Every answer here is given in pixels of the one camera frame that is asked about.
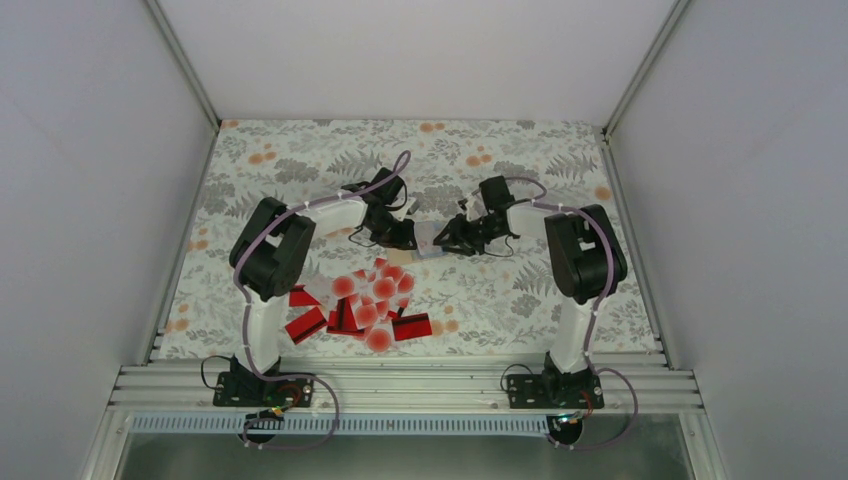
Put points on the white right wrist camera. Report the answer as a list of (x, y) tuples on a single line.
[(472, 207)]

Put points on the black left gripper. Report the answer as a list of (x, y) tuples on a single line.
[(401, 241)]

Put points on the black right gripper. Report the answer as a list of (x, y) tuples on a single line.
[(457, 229)]

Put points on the slotted grey cable duct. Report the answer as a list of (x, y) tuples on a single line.
[(313, 424)]

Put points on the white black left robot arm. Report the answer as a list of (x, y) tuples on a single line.
[(270, 253)]

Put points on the aluminium rail frame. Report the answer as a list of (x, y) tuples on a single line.
[(441, 385)]

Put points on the floral patterned table mat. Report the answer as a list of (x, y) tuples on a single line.
[(504, 302)]

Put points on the pile of red white cards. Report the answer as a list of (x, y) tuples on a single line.
[(368, 305)]

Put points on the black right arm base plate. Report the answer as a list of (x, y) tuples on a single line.
[(553, 390)]

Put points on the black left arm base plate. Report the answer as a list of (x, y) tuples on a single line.
[(234, 390)]

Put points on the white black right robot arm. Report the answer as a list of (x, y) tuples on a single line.
[(586, 262)]

